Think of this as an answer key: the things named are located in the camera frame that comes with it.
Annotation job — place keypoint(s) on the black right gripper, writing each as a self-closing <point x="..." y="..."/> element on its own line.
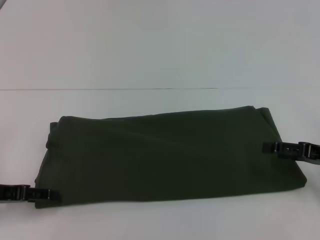
<point x="310" y="152"/>

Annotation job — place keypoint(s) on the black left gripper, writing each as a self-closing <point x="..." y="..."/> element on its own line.
<point x="12" y="193"/>

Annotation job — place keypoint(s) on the dark green shirt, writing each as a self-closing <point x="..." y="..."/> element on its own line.
<point x="165" y="160"/>

